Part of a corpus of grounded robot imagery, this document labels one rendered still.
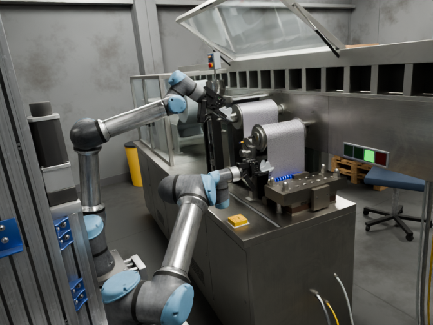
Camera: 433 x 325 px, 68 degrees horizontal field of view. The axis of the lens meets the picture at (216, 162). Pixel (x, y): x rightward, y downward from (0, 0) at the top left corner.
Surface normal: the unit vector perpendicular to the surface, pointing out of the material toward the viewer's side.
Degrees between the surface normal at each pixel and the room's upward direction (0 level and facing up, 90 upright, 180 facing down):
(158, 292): 29
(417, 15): 90
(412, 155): 90
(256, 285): 90
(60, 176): 90
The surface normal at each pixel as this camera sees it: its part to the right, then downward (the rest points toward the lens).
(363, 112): -0.90, 0.19
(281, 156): 0.42, 0.23
